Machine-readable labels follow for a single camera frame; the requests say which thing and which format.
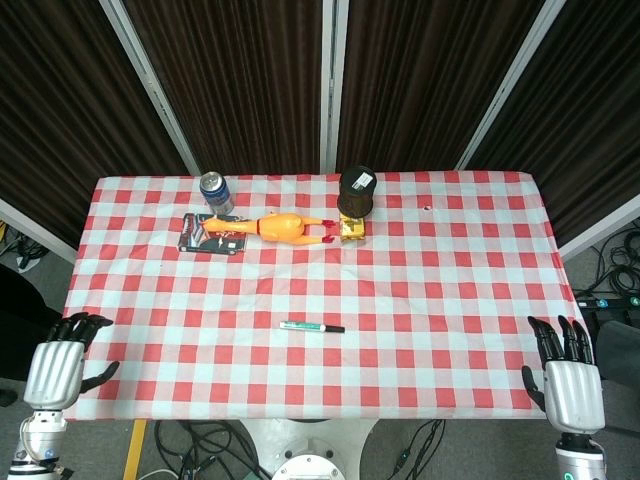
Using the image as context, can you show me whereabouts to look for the black power strip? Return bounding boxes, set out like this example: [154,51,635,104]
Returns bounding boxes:
[574,294,640,311]

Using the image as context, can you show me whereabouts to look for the yellow rubber chicken toy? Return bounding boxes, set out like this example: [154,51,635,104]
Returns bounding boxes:
[201,212,339,247]

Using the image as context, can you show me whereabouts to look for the dark ribbed partition panel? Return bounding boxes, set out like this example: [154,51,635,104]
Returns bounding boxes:
[469,0,640,249]
[339,0,551,174]
[0,0,189,249]
[124,0,322,174]

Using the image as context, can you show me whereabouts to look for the yellow floor tape strip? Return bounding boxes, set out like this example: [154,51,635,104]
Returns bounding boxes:
[122,418,149,480]

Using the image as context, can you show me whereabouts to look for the aluminium partition frame post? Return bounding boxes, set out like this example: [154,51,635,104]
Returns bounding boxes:
[0,198,80,264]
[556,217,640,262]
[321,0,350,175]
[98,0,202,176]
[456,0,569,171]

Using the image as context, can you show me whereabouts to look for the green white marker pen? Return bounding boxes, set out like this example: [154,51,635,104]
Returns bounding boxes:
[279,320,328,334]

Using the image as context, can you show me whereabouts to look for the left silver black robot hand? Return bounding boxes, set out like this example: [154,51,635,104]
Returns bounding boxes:
[23,312,121,412]

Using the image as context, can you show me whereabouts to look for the black power adapter box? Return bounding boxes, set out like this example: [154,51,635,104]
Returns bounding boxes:
[589,308,632,326]

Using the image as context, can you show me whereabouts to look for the red white checkered tablecloth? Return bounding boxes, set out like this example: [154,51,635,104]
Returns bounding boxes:
[63,171,587,422]

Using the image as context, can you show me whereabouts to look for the blue silver drink can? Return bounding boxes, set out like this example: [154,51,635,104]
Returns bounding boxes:
[199,171,235,215]

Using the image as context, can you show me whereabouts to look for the white round flange plate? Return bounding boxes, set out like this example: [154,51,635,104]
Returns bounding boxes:
[273,452,350,480]

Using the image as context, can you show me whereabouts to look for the black cable bundle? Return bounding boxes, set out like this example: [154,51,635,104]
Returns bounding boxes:
[359,418,446,480]
[0,219,51,271]
[574,219,640,297]
[152,419,274,480]

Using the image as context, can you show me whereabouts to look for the gold foil packet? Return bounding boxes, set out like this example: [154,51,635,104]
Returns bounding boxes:
[339,215,369,244]

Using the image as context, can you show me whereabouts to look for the dark brown cylindrical canister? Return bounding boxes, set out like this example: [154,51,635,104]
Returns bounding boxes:
[336,165,377,220]

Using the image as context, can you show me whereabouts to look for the dark printed card package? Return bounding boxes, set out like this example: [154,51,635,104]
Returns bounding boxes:
[178,212,249,255]

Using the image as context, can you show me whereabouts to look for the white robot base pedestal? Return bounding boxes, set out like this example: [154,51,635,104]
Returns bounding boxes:
[234,418,381,480]

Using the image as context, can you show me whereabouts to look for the person in black clothes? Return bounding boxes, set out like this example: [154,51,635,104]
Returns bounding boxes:
[0,263,66,407]

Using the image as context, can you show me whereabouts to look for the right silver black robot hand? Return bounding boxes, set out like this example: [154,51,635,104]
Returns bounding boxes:
[520,314,607,435]

